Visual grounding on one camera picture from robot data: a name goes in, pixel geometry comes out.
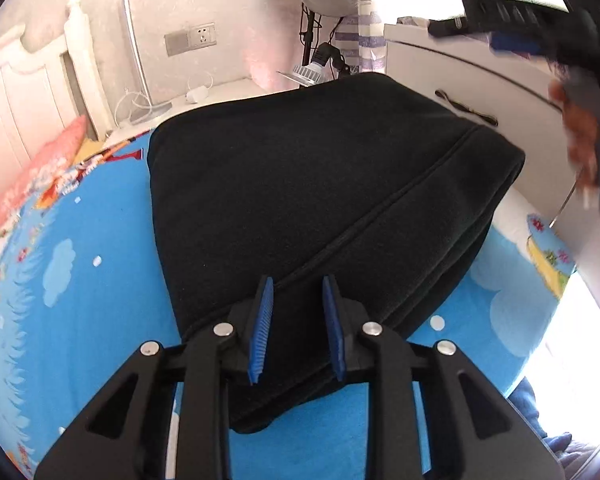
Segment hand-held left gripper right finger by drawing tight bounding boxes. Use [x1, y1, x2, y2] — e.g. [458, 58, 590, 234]
[321, 275, 565, 480]

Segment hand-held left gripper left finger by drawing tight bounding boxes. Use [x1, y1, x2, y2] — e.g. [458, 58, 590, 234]
[34, 275, 275, 480]

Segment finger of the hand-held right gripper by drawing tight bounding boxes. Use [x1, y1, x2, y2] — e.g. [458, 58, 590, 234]
[427, 17, 548, 57]
[461, 0, 588, 36]

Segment black pants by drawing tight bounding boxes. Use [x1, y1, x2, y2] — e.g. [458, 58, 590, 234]
[147, 71, 526, 435]

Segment white dresser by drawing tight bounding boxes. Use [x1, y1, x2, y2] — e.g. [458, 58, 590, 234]
[384, 22, 600, 221]

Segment purple striped cloth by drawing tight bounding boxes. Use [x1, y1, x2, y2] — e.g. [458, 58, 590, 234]
[330, 10, 388, 76]

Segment blue cartoon printed bed sheet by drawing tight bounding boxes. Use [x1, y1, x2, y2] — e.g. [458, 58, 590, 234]
[0, 130, 578, 480]

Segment black light stand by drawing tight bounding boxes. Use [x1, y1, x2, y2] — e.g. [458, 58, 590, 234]
[300, 4, 326, 68]

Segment clip-on lamp bulb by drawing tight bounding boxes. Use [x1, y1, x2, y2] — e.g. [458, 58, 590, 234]
[277, 42, 351, 88]

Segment person's blue trousers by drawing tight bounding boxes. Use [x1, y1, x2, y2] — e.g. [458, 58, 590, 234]
[507, 377, 600, 480]

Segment white nightstand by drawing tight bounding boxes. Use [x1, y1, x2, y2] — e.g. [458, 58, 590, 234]
[105, 77, 301, 141]

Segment pink floral quilt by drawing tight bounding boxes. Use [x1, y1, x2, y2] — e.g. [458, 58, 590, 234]
[0, 114, 88, 241]

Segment white desk lamp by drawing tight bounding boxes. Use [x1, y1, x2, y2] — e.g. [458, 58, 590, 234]
[117, 0, 173, 123]

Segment white headboard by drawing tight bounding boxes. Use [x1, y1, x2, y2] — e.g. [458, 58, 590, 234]
[0, 0, 111, 211]

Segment black drawer handle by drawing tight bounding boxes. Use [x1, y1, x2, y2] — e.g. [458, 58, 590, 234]
[435, 89, 498, 126]

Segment white charger with cable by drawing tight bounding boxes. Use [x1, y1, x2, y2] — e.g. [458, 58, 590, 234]
[185, 71, 216, 103]

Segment grey wall socket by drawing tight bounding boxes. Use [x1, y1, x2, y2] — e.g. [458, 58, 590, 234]
[164, 22, 217, 57]

